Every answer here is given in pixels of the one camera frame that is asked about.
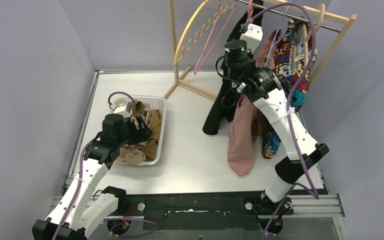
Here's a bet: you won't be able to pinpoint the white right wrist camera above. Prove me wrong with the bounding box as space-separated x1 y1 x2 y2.
239 23 263 54

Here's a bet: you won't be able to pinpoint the yellow wire hanger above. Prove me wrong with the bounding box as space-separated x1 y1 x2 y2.
173 0 232 66

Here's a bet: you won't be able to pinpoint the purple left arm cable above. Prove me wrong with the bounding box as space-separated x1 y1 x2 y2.
51 91 161 240

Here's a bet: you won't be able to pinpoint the wooden clothes rack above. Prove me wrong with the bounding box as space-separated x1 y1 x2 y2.
163 0 357 101

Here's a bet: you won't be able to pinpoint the light blue hanger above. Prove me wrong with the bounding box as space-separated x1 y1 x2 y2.
264 5 290 68

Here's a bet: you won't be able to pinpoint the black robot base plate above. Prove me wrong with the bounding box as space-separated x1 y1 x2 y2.
94 190 329 233

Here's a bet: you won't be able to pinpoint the pink shorts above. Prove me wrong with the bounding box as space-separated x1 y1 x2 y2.
227 29 282 177

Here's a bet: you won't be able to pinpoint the brown shorts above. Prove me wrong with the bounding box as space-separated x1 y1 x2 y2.
135 100 163 162

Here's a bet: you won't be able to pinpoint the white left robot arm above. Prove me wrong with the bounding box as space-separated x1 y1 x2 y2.
32 113 153 240

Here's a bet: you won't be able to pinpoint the thick pink plastic hanger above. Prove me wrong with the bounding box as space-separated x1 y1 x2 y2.
239 0 254 39

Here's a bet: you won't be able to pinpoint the white plastic basket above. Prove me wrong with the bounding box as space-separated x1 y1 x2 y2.
115 95 167 166

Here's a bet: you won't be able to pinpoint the thin pink wire hanger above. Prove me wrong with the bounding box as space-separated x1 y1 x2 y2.
193 1 236 75

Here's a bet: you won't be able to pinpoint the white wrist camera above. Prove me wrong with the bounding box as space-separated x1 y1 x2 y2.
239 23 263 54
110 102 134 118

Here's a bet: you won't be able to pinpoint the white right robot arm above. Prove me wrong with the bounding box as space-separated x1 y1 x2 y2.
223 39 329 214

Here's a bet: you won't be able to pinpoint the colourful comic print shorts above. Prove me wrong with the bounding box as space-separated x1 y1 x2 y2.
261 20 318 159

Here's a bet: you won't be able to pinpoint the beige shorts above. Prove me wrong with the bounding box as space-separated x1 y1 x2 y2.
116 100 147 165

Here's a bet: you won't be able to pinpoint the black shorts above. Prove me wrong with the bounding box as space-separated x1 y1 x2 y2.
202 7 263 136

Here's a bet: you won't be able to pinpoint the wooden hanger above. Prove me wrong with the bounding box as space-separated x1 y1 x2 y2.
289 3 326 75

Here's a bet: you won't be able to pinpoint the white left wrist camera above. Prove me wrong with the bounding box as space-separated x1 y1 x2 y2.
110 102 134 118

